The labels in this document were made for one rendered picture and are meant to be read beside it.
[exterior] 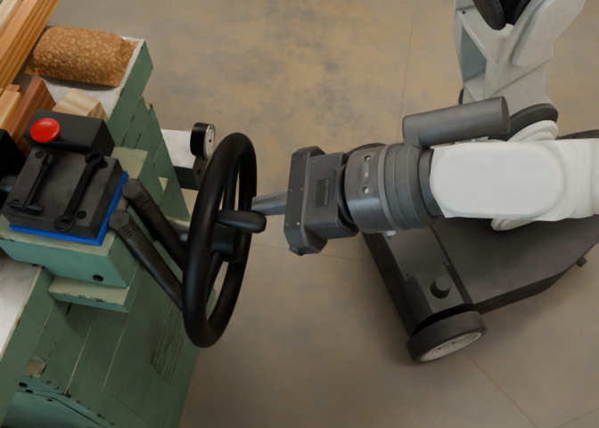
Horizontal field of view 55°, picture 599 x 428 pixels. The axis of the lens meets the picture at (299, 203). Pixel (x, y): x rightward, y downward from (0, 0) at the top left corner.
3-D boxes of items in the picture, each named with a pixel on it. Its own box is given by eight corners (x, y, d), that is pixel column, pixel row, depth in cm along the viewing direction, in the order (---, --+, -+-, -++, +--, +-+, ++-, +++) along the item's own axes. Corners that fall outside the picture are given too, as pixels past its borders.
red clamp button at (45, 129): (54, 146, 61) (51, 140, 60) (28, 142, 61) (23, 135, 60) (65, 124, 62) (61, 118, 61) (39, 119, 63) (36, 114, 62)
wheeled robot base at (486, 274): (525, 135, 185) (566, 61, 156) (622, 277, 160) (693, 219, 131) (339, 193, 174) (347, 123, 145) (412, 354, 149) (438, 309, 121)
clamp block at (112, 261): (127, 292, 68) (105, 260, 60) (20, 273, 69) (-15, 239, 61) (165, 187, 75) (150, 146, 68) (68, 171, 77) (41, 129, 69)
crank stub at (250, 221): (269, 217, 68) (265, 237, 67) (221, 209, 69) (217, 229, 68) (267, 211, 66) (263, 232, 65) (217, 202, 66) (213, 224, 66)
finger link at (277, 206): (248, 201, 67) (293, 195, 64) (263, 211, 69) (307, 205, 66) (246, 215, 66) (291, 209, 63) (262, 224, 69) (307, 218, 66)
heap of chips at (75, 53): (118, 87, 80) (110, 68, 77) (23, 73, 81) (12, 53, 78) (139, 41, 85) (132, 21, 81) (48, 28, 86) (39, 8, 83)
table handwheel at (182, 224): (272, 179, 96) (235, 357, 88) (157, 160, 98) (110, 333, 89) (251, 95, 68) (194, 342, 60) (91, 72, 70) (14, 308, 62)
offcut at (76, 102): (108, 119, 77) (100, 100, 74) (88, 140, 75) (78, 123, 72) (81, 105, 78) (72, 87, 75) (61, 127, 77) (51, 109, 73)
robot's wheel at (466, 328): (397, 353, 151) (463, 330, 156) (405, 371, 149) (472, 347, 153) (415, 326, 134) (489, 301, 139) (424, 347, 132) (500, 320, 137)
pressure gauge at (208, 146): (209, 170, 108) (203, 144, 101) (190, 167, 108) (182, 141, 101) (218, 144, 111) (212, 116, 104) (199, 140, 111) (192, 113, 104)
